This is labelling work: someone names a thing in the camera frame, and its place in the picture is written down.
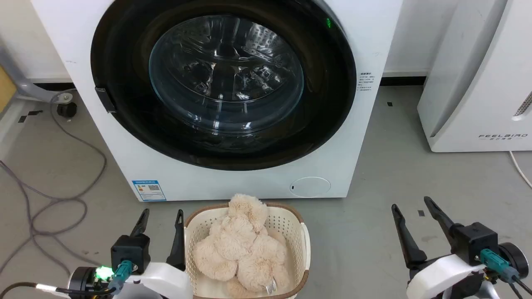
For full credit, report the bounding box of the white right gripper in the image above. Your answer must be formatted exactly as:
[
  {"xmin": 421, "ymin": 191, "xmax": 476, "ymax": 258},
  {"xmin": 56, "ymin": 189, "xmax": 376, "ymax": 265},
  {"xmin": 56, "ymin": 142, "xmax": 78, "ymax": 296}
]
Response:
[{"xmin": 391, "ymin": 196, "xmax": 485, "ymax": 299}]

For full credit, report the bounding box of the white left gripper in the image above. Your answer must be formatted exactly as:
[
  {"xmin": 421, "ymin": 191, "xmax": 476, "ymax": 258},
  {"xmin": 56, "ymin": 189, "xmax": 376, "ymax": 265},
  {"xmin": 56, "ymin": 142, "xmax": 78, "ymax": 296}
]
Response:
[{"xmin": 116, "ymin": 208, "xmax": 194, "ymax": 299}]

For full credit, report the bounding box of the white front-load washing machine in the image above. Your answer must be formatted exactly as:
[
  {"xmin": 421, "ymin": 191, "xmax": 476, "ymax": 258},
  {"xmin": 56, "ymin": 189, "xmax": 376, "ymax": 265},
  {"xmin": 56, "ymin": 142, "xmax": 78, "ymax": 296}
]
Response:
[{"xmin": 31, "ymin": 0, "xmax": 403, "ymax": 202}]

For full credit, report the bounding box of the black round glass washer door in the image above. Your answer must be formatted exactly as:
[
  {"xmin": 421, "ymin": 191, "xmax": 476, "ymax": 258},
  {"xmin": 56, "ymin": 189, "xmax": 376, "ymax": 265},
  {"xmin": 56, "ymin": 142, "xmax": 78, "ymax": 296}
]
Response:
[{"xmin": 90, "ymin": 0, "xmax": 357, "ymax": 171}]

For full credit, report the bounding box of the blue energy label sticker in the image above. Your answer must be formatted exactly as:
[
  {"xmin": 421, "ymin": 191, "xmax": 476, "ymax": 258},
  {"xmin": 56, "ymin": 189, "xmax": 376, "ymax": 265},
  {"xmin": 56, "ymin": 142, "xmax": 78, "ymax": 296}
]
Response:
[{"xmin": 132, "ymin": 180, "xmax": 167, "ymax": 202}]

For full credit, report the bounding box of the beige plush teddy bear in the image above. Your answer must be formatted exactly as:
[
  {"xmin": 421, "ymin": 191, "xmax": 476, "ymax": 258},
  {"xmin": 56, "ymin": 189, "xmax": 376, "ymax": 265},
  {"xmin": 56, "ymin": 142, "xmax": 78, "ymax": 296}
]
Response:
[{"xmin": 192, "ymin": 194, "xmax": 291, "ymax": 299}]

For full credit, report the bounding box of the round white filter cover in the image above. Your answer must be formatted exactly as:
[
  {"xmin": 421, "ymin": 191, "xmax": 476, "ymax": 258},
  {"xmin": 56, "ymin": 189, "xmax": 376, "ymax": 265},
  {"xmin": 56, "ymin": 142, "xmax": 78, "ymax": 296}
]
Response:
[{"xmin": 290, "ymin": 176, "xmax": 331, "ymax": 198}]

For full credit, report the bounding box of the cream plastic laundry basket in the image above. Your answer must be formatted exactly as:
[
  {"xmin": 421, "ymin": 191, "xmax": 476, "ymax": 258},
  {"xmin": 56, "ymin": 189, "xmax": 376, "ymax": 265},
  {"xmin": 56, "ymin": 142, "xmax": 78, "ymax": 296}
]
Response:
[{"xmin": 183, "ymin": 202, "xmax": 311, "ymax": 299}]

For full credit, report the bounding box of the white Feelbird appliance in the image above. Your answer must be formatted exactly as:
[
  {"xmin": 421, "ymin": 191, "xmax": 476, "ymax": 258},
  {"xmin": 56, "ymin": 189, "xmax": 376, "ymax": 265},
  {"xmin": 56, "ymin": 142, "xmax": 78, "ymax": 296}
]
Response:
[{"xmin": 417, "ymin": 0, "xmax": 532, "ymax": 153}]

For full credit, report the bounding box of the black caster wheel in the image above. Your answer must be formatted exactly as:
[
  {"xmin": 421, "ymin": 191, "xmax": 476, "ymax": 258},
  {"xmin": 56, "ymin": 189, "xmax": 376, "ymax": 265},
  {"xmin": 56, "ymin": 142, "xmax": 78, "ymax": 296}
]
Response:
[{"xmin": 57, "ymin": 101, "xmax": 78, "ymax": 118}]

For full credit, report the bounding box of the light wooden panel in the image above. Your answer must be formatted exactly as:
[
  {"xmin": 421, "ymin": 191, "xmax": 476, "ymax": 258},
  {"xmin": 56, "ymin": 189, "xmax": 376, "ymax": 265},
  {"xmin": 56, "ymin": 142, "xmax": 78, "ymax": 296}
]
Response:
[{"xmin": 0, "ymin": 66, "xmax": 17, "ymax": 113}]

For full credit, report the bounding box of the teal-plug left gripper cable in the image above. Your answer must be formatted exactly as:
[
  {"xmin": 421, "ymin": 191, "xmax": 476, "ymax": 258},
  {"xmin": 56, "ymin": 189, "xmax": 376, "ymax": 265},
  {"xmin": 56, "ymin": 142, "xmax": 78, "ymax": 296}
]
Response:
[{"xmin": 0, "ymin": 260, "xmax": 134, "ymax": 299}]

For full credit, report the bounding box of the teal-plug gripper cable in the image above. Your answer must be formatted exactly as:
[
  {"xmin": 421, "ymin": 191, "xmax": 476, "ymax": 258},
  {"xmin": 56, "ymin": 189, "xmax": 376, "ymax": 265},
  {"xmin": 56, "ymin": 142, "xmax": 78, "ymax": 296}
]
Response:
[
  {"xmin": 480, "ymin": 248, "xmax": 532, "ymax": 299},
  {"xmin": 0, "ymin": 260, "xmax": 134, "ymax": 299}
]

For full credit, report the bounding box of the teal-plug right gripper cable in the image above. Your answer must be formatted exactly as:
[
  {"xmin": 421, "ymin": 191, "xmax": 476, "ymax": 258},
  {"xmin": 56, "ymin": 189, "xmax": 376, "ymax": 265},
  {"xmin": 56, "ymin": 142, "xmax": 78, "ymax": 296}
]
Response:
[{"xmin": 480, "ymin": 248, "xmax": 532, "ymax": 299}]

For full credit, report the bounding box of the grey floor cable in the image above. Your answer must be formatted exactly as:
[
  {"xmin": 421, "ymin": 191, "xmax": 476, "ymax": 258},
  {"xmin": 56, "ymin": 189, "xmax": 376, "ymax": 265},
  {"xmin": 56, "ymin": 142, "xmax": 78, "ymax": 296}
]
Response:
[{"xmin": 0, "ymin": 89, "xmax": 108, "ymax": 277}]

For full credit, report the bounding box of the white power cable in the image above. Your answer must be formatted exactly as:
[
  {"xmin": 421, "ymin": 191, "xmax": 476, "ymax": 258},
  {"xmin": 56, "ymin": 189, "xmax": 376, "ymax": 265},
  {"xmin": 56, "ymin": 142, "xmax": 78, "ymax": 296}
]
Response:
[{"xmin": 509, "ymin": 151, "xmax": 532, "ymax": 188}]

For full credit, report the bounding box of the grey metal frame leg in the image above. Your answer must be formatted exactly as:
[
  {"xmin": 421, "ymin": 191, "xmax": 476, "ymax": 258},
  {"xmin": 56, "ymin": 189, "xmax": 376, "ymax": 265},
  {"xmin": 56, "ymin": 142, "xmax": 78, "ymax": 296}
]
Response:
[{"xmin": 0, "ymin": 43, "xmax": 73, "ymax": 103}]

